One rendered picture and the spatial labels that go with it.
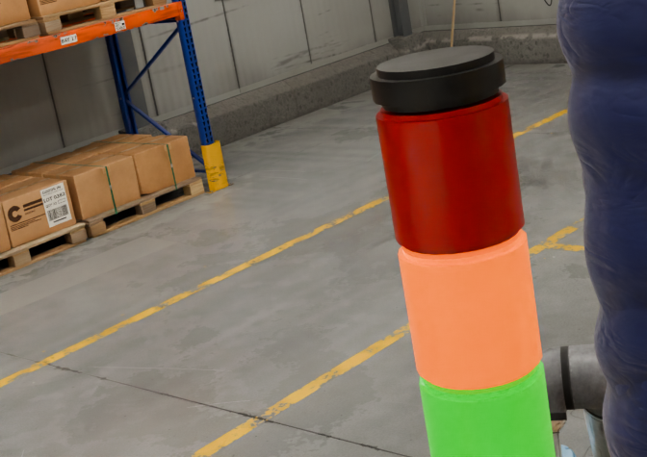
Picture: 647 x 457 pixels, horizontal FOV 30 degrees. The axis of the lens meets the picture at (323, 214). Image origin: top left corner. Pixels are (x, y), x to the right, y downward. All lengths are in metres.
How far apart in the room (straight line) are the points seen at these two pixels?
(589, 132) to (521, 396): 0.94
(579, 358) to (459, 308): 1.78
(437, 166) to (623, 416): 1.10
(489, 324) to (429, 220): 0.05
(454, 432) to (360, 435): 5.00
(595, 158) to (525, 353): 0.95
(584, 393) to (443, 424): 1.75
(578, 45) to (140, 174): 8.66
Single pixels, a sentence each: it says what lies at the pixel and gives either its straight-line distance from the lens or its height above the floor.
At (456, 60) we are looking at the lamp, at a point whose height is 2.34.
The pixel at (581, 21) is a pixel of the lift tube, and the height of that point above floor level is 2.21.
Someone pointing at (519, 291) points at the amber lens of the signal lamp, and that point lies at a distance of 0.46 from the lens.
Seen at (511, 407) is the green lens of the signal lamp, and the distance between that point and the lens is 0.47.
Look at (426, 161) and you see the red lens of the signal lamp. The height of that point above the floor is 2.31.
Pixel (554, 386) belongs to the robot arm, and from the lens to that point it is 2.22.
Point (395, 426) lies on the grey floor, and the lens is 5.50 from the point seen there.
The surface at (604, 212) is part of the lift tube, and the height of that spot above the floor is 1.99.
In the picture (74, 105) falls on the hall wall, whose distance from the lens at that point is 11.10.
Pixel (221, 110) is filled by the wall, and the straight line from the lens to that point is 12.07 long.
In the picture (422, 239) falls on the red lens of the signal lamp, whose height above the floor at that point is 2.28.
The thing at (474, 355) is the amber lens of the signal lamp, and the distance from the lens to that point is 0.46.
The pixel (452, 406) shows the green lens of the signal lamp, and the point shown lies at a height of 2.21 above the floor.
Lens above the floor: 2.41
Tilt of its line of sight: 16 degrees down
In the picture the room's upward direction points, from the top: 10 degrees counter-clockwise
